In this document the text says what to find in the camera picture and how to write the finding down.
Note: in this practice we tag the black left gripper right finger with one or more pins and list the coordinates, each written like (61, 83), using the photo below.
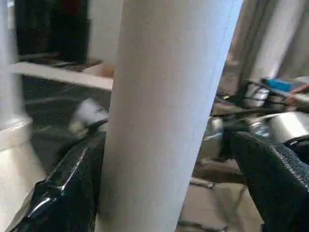
(277, 188)

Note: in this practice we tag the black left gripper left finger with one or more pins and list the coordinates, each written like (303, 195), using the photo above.
(72, 193)

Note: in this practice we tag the white plastic table top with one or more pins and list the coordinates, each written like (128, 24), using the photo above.
(17, 169)

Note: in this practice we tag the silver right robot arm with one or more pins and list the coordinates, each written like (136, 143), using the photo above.
(289, 128)

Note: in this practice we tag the grey curtain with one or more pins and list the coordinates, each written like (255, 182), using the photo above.
(265, 36)

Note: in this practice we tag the black monitor with red light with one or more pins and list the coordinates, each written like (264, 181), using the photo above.
(48, 29)

